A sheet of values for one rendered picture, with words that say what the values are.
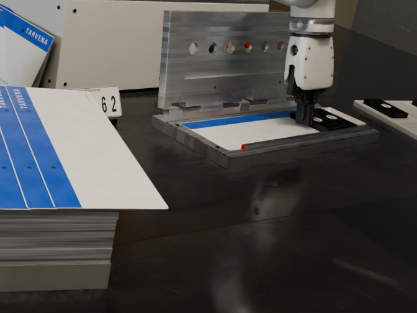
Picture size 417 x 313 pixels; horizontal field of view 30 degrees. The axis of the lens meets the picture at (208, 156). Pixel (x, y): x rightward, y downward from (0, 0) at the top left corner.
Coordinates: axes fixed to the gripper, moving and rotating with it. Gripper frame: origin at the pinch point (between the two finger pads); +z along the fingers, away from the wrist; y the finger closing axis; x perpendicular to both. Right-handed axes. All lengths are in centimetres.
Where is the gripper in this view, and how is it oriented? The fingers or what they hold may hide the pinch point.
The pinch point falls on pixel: (304, 113)
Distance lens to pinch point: 153.4
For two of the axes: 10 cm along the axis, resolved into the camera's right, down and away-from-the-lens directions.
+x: -7.0, -1.9, 6.9
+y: 7.2, -1.2, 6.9
